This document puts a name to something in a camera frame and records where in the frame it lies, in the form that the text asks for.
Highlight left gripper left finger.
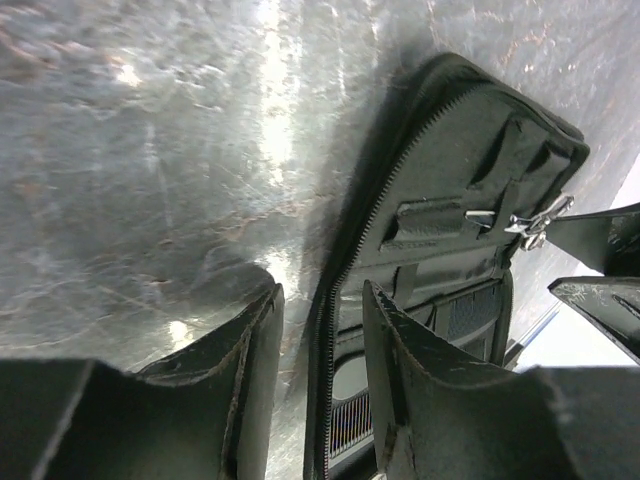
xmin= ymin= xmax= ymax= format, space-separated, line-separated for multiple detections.
xmin=1 ymin=284 xmax=284 ymax=479

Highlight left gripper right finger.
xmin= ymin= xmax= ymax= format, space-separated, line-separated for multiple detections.
xmin=363 ymin=282 xmax=639 ymax=479

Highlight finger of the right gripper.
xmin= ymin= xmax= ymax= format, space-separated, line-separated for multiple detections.
xmin=548 ymin=276 xmax=639 ymax=364
xmin=549 ymin=203 xmax=639 ymax=275

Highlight silver scissors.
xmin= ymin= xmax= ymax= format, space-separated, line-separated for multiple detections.
xmin=464 ymin=194 xmax=575 ymax=251

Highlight black zipper tool case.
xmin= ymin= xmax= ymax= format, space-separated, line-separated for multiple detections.
xmin=303 ymin=53 xmax=589 ymax=479

